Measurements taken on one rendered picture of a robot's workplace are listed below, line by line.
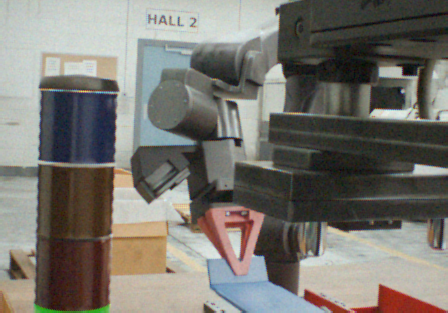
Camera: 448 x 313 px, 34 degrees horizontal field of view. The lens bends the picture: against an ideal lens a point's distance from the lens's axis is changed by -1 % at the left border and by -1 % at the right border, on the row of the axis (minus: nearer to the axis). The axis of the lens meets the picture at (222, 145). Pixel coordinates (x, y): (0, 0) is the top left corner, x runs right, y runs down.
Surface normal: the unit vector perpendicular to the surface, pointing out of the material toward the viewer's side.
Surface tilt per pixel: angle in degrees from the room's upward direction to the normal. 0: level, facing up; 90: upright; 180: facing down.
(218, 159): 65
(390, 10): 90
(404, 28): 90
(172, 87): 77
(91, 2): 90
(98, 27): 90
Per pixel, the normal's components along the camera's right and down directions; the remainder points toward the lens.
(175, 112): -0.53, -0.20
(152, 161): 0.34, -0.36
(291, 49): -0.92, -0.02
